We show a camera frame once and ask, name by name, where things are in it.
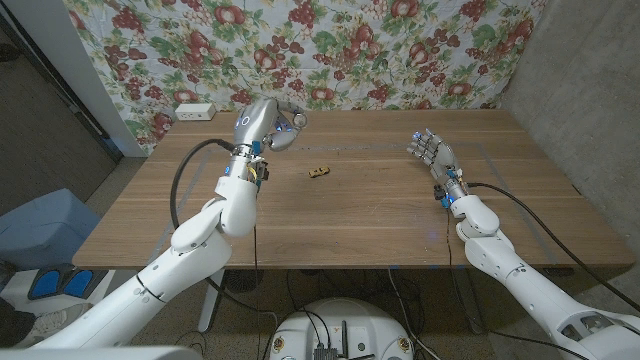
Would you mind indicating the small yellow toy car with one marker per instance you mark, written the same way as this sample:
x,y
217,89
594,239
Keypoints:
x,y
319,172

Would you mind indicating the white robot torso rim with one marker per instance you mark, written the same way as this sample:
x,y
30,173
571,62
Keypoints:
x,y
100,354

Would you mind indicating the white table leg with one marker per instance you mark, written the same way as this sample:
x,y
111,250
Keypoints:
x,y
212,310

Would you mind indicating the blue-grey plastic bin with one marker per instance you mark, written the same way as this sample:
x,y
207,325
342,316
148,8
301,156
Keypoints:
x,y
45,230

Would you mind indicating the dark grey table leg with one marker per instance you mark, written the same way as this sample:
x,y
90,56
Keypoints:
x,y
469,300

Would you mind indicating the white pedal unit blue pads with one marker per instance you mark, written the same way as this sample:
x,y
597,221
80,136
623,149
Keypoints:
x,y
65,282

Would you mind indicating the white robot torso base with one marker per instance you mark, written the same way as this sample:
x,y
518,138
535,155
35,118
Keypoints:
x,y
345,320

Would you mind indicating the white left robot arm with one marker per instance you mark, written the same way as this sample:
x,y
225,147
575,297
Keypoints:
x,y
200,250

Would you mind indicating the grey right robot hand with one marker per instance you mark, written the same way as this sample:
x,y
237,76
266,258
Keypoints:
x,y
437,152

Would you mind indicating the person's dark trouser leg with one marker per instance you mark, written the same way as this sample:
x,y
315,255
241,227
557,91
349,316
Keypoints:
x,y
15,322

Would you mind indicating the glass salt shaker metal cap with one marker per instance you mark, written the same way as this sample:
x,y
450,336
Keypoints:
x,y
300,120

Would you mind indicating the fruit print backdrop cloth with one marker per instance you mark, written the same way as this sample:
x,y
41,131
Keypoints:
x,y
350,55

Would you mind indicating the white power strip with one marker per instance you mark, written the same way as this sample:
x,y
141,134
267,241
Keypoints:
x,y
195,112

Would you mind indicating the round black floor object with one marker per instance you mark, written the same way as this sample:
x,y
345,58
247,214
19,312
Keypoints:
x,y
245,281

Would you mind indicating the person's grey-white sneaker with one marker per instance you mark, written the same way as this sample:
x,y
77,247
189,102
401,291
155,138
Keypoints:
x,y
60,322

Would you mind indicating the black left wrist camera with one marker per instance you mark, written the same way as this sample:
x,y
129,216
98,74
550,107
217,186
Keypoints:
x,y
262,170

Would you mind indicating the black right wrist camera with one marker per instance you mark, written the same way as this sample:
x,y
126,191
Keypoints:
x,y
439,192

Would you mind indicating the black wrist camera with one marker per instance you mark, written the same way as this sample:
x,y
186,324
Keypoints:
x,y
262,170
439,192

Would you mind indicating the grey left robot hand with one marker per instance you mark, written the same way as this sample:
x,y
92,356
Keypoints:
x,y
260,122

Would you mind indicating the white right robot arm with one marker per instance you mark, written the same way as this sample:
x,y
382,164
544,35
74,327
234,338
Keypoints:
x,y
500,260

